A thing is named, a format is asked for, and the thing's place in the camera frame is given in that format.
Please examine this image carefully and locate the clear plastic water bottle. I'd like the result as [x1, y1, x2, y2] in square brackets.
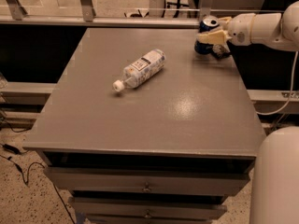
[113, 49, 166, 92]

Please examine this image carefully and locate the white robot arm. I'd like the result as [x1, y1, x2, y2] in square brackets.
[196, 3, 299, 224]

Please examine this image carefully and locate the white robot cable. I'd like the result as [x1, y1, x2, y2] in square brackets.
[255, 49, 299, 116]

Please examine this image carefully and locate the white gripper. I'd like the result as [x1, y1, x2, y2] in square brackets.
[197, 13, 256, 46]

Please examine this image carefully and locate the black floor cable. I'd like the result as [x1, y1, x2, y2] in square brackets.
[0, 143, 76, 224]

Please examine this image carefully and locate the blue pepsi can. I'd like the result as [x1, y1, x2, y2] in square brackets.
[194, 15, 220, 55]

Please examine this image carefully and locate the grey drawer cabinet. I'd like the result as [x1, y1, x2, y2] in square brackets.
[24, 28, 264, 224]

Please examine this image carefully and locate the black rxbar chocolate wrapper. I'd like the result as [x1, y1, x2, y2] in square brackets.
[212, 45, 231, 59]

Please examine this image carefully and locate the lower grey drawer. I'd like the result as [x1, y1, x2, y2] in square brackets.
[69, 198, 226, 220]

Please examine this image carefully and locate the grey drawer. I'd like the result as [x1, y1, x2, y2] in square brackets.
[45, 167, 249, 196]
[69, 198, 226, 220]

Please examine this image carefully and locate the upper grey drawer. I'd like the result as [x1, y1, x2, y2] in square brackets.
[45, 167, 249, 196]

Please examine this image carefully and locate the metal railing frame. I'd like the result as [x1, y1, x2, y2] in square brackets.
[0, 0, 284, 30]

